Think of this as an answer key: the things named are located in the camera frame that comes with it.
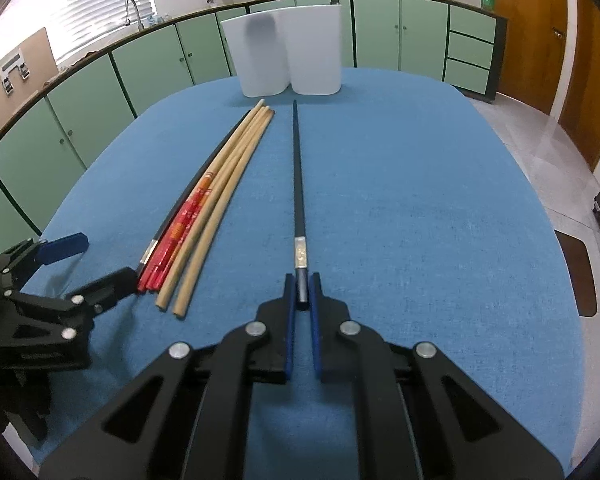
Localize plain wooden chopstick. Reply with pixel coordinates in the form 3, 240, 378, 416
172, 107, 276, 320
155, 105, 272, 310

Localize white metal bracket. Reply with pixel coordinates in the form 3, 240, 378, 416
0, 48, 30, 94

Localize red patterned chopstick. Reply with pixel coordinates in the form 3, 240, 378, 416
155, 105, 273, 293
142, 102, 265, 295
149, 102, 268, 295
136, 105, 261, 295

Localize brown stool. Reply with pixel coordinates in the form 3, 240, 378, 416
554, 229, 597, 318

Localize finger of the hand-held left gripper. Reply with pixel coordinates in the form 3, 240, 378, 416
0, 267, 139, 371
0, 233, 90, 289

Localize white utensil holder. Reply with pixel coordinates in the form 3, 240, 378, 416
221, 4, 343, 98

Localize black chopstick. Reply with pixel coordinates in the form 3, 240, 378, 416
138, 108, 252, 267
291, 99, 312, 312

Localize green base kitchen cabinets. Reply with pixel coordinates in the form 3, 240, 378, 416
0, 0, 508, 236

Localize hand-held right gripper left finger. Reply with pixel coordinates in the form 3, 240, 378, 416
39, 272, 298, 480

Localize brown wooden door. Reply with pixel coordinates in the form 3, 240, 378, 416
559, 0, 600, 173
491, 0, 570, 115

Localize metal kitchen faucet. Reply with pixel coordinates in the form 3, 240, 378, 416
124, 0, 145, 31

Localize blue tablecloth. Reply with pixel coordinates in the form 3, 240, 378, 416
30, 67, 587, 480

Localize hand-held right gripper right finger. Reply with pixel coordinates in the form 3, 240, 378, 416
307, 271, 567, 480

